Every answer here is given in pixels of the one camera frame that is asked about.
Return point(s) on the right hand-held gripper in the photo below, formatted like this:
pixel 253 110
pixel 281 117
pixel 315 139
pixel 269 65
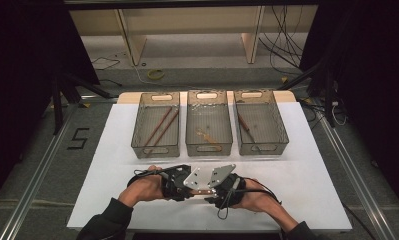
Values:
pixel 225 175

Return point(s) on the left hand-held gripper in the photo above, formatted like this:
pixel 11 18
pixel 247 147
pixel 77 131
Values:
pixel 197 178

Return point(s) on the translucent orange plastic spoon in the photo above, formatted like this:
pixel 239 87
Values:
pixel 205 136

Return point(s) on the brown wooden chopstick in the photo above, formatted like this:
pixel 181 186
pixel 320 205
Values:
pixel 165 128
pixel 157 126

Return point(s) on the large smoky transparent plastic bin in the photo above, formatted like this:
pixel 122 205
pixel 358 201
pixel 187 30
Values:
pixel 155 133

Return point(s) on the person's right hand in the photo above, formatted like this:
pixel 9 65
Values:
pixel 257 198

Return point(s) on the person's left hand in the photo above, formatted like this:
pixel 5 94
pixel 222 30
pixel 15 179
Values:
pixel 143 190

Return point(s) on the yellow-green tape roll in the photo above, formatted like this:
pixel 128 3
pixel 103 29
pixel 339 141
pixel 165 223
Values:
pixel 150 75

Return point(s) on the black tripod stand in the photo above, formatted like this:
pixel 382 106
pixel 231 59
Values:
pixel 328 96
pixel 58 100

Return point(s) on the light wooden desk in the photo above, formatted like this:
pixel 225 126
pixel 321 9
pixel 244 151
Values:
pixel 193 20

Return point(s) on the black curtain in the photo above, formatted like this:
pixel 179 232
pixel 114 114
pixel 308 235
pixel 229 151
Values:
pixel 20 83
pixel 370 83

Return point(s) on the aluminium floor rail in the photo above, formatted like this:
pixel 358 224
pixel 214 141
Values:
pixel 357 176
pixel 37 176

